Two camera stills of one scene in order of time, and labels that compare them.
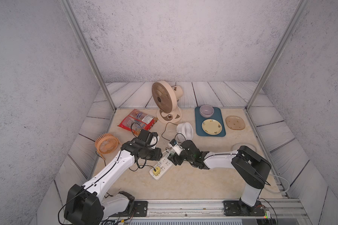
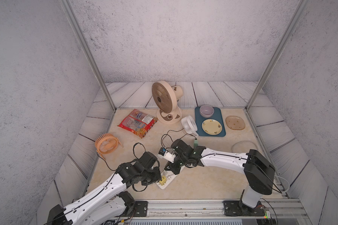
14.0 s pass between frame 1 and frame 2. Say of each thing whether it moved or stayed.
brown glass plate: stayed
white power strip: moved
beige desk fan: stayed
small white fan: moved
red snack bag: stayed
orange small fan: stayed
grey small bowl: stayed
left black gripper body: moved
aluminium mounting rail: stayed
